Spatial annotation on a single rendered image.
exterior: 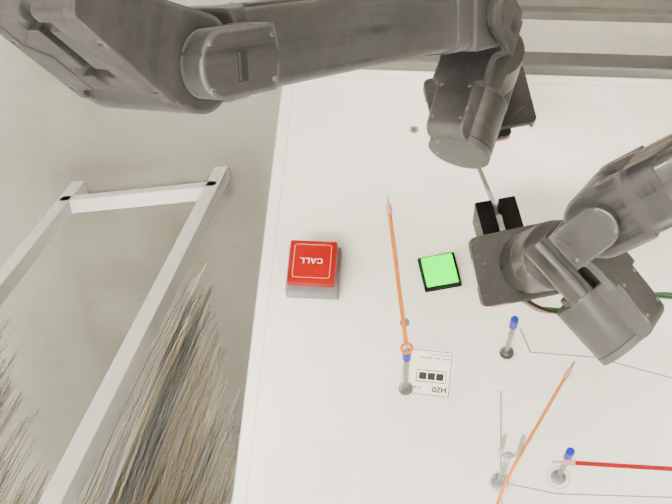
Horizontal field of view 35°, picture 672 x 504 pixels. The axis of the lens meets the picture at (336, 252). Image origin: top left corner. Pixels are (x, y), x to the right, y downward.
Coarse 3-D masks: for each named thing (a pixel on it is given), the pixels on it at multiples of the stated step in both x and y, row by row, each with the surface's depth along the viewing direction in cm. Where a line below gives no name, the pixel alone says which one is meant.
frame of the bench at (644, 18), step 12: (528, 12) 171; (540, 12) 171; (552, 12) 171; (564, 12) 171; (576, 12) 171; (588, 12) 171; (600, 12) 171; (612, 12) 171; (624, 12) 171; (636, 12) 171; (648, 12) 171; (660, 12) 171
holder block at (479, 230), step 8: (488, 200) 110; (504, 200) 110; (512, 200) 110; (480, 208) 109; (488, 208) 109; (504, 208) 109; (512, 208) 109; (480, 216) 109; (488, 216) 109; (504, 216) 109; (512, 216) 109; (520, 216) 109; (480, 224) 109; (488, 224) 108; (496, 224) 108; (504, 224) 109; (512, 224) 108; (520, 224) 108; (480, 232) 109; (488, 232) 108
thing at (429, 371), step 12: (420, 360) 111; (432, 360) 111; (444, 360) 111; (420, 372) 111; (432, 372) 111; (444, 372) 111; (420, 384) 110; (432, 384) 110; (444, 384) 110; (444, 396) 109
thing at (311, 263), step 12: (300, 240) 115; (300, 252) 114; (312, 252) 114; (324, 252) 114; (336, 252) 114; (288, 264) 114; (300, 264) 114; (312, 264) 113; (324, 264) 113; (288, 276) 113; (300, 276) 113; (312, 276) 113; (324, 276) 113
